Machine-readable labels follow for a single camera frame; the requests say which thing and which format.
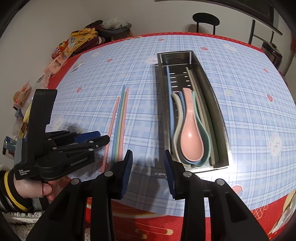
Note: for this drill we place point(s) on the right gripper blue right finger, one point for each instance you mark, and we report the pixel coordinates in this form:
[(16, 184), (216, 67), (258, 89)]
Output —
[(169, 172)]

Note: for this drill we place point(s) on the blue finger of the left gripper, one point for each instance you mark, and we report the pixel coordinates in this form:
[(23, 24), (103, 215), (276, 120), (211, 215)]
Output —
[(85, 137), (76, 150)]

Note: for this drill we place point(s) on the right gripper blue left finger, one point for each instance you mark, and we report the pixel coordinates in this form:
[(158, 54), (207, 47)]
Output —
[(126, 170)]

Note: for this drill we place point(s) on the long pink chopstick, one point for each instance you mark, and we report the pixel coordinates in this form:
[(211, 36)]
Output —
[(105, 156)]

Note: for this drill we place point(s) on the blue chopstick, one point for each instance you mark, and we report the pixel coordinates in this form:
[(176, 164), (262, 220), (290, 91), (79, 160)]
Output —
[(117, 124), (171, 109)]

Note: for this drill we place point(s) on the striped sleeve forearm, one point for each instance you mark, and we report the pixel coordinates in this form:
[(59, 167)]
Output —
[(11, 201)]

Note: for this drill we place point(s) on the left hand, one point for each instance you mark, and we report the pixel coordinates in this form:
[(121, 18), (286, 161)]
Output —
[(36, 189)]

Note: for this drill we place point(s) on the pink spoon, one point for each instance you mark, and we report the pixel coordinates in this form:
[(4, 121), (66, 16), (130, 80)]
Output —
[(191, 142)]

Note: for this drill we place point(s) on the teal green spoon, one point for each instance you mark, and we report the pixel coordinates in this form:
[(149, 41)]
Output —
[(203, 133)]

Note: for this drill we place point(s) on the stainless steel utensil tray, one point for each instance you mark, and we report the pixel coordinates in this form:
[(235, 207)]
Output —
[(177, 62)]

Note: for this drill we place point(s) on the beige grey spoon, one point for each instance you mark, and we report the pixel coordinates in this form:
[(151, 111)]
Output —
[(177, 131)]

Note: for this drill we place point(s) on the blue chopstick in tray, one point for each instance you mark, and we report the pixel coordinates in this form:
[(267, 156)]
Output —
[(171, 109)]

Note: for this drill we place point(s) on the yellow snack bags pile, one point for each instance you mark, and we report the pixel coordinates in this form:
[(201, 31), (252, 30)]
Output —
[(79, 41)]

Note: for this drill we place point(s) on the grey wooden stool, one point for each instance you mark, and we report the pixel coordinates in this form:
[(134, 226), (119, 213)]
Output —
[(115, 34)]

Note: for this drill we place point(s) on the black round stool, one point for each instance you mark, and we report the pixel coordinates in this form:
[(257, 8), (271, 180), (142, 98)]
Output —
[(206, 18)]

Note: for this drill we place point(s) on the brown rice cooker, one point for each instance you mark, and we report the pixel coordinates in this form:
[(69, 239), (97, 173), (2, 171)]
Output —
[(272, 53)]

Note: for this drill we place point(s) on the black metal shelf rack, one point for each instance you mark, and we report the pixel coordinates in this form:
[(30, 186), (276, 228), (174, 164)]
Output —
[(262, 32)]

